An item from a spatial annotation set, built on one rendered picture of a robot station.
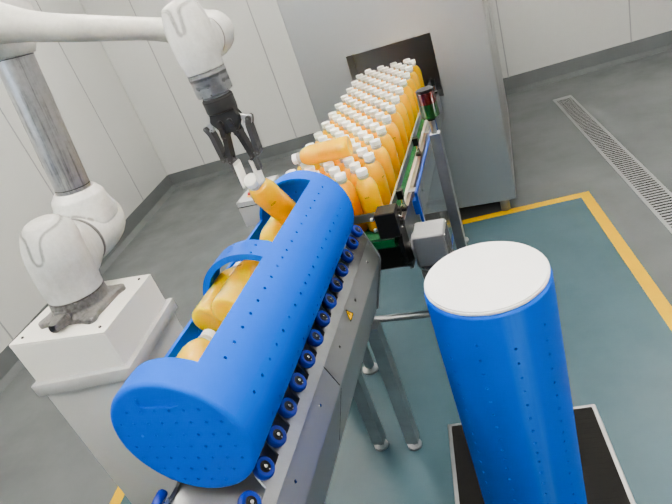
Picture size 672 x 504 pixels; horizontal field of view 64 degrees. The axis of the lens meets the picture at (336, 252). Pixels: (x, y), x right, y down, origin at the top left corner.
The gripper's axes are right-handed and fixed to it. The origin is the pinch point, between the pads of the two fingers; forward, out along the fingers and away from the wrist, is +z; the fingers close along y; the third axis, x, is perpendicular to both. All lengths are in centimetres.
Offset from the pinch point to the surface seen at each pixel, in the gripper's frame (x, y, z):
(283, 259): -18.9, 10.5, 15.7
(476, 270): -9, 51, 31
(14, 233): 160, -304, 58
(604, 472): 4, 72, 120
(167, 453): -62, -4, 29
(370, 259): 29, 12, 47
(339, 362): -18, 13, 48
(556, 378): -19, 64, 57
